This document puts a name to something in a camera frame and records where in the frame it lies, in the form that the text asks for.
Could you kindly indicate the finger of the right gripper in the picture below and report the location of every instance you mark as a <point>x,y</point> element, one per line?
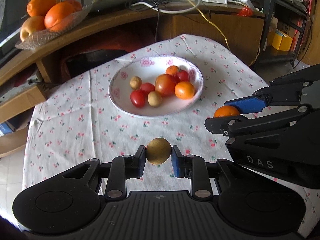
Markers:
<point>300,88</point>
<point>241,125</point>

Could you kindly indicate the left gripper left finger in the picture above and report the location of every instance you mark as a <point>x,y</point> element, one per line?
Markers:
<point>123,168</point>

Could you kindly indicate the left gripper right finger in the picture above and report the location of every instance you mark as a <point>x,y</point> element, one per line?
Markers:
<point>194,168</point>

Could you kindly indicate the orange tangerine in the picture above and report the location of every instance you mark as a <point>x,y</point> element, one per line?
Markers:
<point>184,90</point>
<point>225,111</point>
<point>172,70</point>

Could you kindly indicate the orange tangerine front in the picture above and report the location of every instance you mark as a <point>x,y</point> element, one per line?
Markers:
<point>184,90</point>

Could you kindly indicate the red cherry tomato with stem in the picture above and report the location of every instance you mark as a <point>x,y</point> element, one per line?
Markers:
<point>137,98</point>

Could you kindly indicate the tan longan lone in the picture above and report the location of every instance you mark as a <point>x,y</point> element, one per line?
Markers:
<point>154,99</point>

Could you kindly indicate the large red-orange tomato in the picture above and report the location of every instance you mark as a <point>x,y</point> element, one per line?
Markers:
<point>165,85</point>

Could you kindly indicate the small red cherry tomato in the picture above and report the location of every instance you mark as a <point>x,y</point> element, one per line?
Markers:
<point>146,88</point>

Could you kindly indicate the yellow box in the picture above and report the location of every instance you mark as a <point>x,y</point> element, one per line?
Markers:
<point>281,41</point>

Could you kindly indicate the cherry print tablecloth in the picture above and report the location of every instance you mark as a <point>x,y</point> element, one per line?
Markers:
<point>180,140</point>

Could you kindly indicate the black metal shelf rack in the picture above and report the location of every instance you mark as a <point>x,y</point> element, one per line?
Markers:
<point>292,13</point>

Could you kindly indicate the white floral ceramic plate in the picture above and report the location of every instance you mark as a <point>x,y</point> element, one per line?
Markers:
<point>148,69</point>

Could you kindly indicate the blue white box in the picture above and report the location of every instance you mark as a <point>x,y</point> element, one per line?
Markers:
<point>5,129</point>

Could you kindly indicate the wooden TV stand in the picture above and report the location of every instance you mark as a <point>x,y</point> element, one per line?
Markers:
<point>121,32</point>

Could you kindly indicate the glass fruit bowl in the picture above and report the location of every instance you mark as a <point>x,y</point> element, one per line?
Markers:
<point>41,38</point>

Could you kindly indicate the right orange in bowl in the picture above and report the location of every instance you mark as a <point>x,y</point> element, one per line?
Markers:
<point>76,5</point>

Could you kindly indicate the orange in bowl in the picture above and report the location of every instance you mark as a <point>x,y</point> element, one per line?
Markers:
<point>39,7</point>
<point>54,18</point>
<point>76,5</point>

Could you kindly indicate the yellow apple in bowl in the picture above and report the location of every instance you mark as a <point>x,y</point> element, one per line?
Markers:
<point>31,25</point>

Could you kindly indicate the front orange in bowl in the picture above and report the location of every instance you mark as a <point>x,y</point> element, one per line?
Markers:
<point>54,18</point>

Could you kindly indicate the top orange in bowl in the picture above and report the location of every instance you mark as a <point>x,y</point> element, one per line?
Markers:
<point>39,7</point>

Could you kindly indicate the television with lace cover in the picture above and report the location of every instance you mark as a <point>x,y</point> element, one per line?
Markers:
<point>13,14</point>

